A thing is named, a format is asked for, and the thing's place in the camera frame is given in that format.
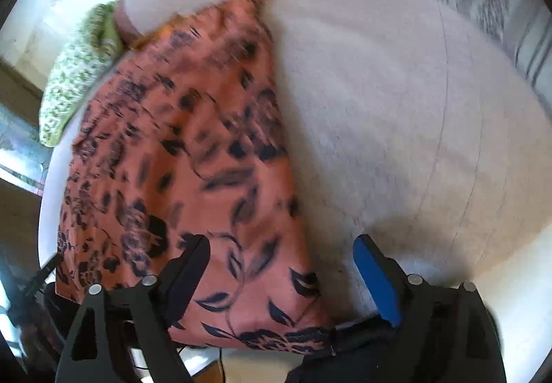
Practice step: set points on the orange black floral garment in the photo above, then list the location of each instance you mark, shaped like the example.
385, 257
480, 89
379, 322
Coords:
194, 128

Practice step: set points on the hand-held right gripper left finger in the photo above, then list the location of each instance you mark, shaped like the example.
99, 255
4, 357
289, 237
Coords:
189, 279

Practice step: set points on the green white patterned cloth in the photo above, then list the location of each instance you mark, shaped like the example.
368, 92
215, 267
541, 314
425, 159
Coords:
73, 76

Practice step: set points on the pink cloth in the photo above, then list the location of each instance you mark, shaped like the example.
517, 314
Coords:
128, 23

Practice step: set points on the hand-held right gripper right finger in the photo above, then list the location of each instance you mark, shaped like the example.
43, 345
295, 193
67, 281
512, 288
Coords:
376, 275

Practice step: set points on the grey window ledge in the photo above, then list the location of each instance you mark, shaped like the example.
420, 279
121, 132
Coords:
21, 150

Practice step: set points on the white quilted bed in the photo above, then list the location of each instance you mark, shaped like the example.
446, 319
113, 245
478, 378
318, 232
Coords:
388, 107

